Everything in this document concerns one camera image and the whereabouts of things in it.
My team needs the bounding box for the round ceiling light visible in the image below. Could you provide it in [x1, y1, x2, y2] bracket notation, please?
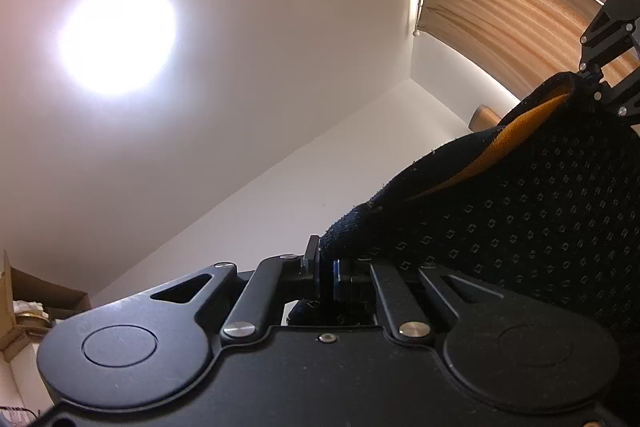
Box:
[56, 0, 179, 98]

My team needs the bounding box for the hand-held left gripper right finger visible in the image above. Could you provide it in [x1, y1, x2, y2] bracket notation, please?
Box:
[332, 259, 503, 343]

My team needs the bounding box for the navy patterned sweater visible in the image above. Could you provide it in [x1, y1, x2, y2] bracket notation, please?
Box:
[285, 72, 640, 427]

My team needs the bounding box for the cardboard box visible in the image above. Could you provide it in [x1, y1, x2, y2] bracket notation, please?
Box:
[0, 249, 93, 364]

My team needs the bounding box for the brown cardboard tube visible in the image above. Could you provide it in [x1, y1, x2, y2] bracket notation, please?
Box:
[469, 104, 507, 131]

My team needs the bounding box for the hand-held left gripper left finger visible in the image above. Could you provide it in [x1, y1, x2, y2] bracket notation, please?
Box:
[150, 235, 326, 343]

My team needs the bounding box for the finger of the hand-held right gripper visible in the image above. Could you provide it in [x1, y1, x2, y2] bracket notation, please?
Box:
[580, 0, 640, 80]
[595, 68, 640, 125]

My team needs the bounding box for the white wardrobe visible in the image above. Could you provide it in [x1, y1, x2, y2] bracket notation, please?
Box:
[0, 337, 58, 427]

